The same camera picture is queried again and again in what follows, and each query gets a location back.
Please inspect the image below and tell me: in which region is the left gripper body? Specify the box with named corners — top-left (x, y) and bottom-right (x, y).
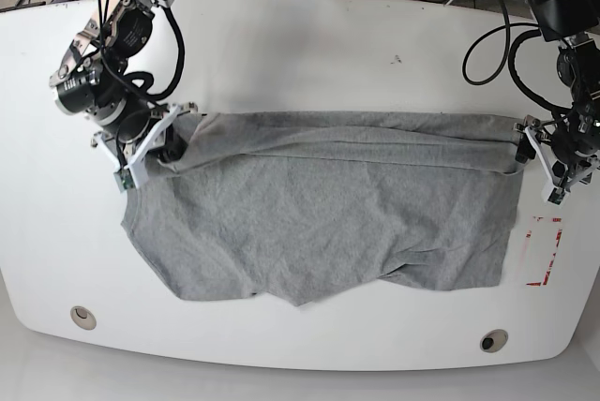
top-left (513, 115), bottom-right (599, 193)

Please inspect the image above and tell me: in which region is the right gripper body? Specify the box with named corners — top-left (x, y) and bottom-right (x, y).
top-left (91, 103), bottom-right (198, 176)

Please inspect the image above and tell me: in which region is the grey t-shirt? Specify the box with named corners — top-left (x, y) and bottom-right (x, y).
top-left (122, 111), bottom-right (523, 305)

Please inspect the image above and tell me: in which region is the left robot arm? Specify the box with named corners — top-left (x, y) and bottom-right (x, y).
top-left (507, 0), bottom-right (599, 204)

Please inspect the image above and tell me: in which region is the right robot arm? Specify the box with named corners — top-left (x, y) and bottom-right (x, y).
top-left (49, 0), bottom-right (185, 179)

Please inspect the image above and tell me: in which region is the red tape rectangle marking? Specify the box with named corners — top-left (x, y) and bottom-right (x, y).
top-left (517, 216), bottom-right (564, 287)

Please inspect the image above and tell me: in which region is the left table grommet hole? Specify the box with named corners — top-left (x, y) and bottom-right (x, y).
top-left (70, 306), bottom-right (97, 331)

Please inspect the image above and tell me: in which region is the table grommet hole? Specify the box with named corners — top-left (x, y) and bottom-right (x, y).
top-left (70, 306), bottom-right (97, 331)
top-left (480, 329), bottom-right (509, 353)

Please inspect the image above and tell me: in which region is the right table grommet hole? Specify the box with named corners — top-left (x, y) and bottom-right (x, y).
top-left (480, 329), bottom-right (509, 353)

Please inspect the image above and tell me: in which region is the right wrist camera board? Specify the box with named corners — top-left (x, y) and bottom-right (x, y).
top-left (113, 169), bottom-right (136, 193)

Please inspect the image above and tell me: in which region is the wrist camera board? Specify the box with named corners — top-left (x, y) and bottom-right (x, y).
top-left (113, 169), bottom-right (136, 193)
top-left (542, 185), bottom-right (568, 205)

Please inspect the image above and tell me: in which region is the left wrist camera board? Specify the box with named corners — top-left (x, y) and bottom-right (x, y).
top-left (542, 185), bottom-right (568, 205)

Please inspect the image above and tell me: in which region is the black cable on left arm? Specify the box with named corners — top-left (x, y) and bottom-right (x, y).
top-left (461, 0), bottom-right (578, 116)

